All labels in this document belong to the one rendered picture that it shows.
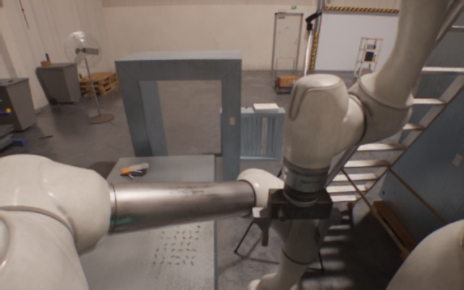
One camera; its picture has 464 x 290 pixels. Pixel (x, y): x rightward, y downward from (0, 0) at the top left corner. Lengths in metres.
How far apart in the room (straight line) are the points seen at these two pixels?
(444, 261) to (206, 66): 2.19
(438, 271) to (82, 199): 0.44
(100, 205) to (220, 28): 9.76
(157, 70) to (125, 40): 8.56
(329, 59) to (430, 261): 10.91
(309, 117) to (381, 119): 0.15
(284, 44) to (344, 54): 2.65
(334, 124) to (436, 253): 0.22
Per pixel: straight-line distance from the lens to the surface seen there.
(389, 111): 0.49
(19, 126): 6.04
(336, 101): 0.40
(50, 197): 0.42
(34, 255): 0.28
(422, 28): 0.43
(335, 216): 0.58
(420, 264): 0.30
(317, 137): 0.40
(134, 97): 2.54
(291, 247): 0.70
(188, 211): 0.54
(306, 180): 0.45
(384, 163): 2.31
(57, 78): 7.24
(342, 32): 11.17
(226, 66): 2.28
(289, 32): 10.30
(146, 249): 1.64
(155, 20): 10.45
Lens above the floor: 1.89
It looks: 28 degrees down
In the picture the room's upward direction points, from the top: straight up
